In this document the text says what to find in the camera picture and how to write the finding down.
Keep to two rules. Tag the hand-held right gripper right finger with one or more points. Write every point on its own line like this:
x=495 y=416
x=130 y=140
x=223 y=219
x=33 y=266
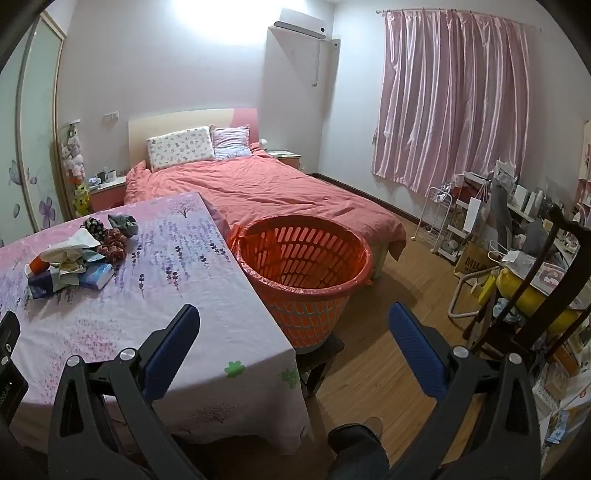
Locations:
x=411 y=341

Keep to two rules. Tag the dark wooden chair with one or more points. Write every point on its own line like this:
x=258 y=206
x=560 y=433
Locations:
x=561 y=240

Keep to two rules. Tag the white wall outlet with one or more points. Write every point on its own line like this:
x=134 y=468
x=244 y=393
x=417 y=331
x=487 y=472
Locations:
x=111 y=116

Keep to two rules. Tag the curtain rod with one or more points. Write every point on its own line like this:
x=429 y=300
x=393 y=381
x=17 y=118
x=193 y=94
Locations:
x=461 y=14

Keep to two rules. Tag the white floral pillow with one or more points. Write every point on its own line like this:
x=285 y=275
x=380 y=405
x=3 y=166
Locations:
x=180 y=147

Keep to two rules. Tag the pink curtain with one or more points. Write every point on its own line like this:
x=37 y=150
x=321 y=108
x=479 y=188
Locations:
x=448 y=101

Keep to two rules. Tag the white paper bag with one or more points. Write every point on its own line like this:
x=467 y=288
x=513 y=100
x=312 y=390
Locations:
x=475 y=214

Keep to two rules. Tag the black dotted scrunchie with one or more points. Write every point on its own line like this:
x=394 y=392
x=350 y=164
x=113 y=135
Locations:
x=94 y=226

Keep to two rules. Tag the pink striped pillow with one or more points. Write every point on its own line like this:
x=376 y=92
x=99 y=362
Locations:
x=231 y=141

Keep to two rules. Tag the dark stool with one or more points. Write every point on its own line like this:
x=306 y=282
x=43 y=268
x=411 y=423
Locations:
x=318 y=364

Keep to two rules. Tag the beige pink bed headboard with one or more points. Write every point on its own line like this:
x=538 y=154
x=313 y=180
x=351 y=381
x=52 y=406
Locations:
x=184 y=120

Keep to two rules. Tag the white trolley cart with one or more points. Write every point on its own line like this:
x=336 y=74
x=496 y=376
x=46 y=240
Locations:
x=457 y=240

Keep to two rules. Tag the white round lamp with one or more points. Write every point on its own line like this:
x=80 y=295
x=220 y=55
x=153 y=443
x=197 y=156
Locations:
x=264 y=144

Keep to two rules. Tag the orange plastic laundry basket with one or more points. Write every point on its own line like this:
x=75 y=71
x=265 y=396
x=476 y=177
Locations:
x=300 y=318

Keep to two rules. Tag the yellow bag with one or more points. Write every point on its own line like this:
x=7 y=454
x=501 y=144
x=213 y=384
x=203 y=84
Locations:
x=545 y=302

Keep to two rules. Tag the red duvet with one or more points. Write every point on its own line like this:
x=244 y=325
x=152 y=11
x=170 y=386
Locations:
x=277 y=194

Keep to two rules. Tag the orange wrapper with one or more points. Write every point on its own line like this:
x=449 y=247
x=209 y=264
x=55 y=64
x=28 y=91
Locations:
x=38 y=266

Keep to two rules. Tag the yellow green plush toy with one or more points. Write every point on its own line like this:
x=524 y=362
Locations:
x=81 y=198

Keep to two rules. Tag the white tube frame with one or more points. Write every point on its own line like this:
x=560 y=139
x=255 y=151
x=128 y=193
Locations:
x=455 y=295

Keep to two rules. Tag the pink white nightstand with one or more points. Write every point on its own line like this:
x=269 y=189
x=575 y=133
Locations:
x=286 y=159
x=108 y=196

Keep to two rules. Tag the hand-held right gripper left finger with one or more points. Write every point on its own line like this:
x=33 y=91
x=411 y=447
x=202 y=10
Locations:
x=173 y=346

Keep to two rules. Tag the white tissue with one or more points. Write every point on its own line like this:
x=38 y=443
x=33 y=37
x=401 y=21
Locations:
x=69 y=247

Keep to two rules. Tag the grey cloth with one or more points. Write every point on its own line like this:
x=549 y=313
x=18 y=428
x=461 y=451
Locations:
x=124 y=225
x=501 y=212

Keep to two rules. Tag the brown paper bag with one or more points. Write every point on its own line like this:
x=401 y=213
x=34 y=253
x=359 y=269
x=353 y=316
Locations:
x=473 y=263

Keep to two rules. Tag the stack of cardboard boxes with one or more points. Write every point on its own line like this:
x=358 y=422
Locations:
x=563 y=392

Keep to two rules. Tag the pink floral tablecloth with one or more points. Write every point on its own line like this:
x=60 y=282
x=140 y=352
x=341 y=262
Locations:
x=184 y=258

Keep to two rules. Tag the light blue tissue packet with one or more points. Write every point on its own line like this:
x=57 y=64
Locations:
x=99 y=275

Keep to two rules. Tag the person's leg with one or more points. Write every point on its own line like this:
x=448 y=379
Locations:
x=355 y=452

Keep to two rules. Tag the flower print sliding wardrobe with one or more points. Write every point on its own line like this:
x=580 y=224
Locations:
x=37 y=138

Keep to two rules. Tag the white air conditioner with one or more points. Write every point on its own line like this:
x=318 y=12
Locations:
x=300 y=27

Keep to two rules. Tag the white mug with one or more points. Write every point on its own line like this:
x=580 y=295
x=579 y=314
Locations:
x=111 y=176

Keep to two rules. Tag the dark blue tissue packet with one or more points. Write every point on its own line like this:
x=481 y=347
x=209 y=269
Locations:
x=41 y=286

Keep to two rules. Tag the grey hanging cloth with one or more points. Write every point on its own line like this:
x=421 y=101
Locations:
x=501 y=212

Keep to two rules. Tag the air conditioner pipe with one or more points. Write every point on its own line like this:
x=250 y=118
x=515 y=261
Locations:
x=316 y=64

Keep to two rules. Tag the red patterned scrunchie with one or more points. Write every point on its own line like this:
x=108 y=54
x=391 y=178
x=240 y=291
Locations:
x=113 y=242

